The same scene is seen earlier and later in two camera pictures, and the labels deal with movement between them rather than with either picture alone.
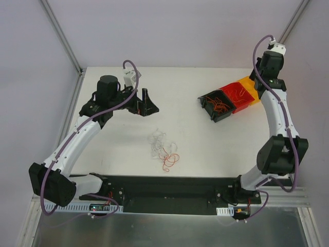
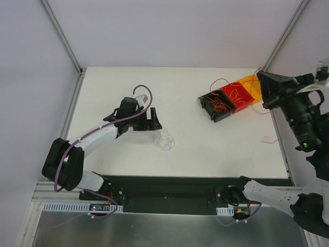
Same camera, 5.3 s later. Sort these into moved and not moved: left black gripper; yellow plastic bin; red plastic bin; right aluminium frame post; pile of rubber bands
Moved: left black gripper; pile of rubber bands
Not moved: red plastic bin; right aluminium frame post; yellow plastic bin
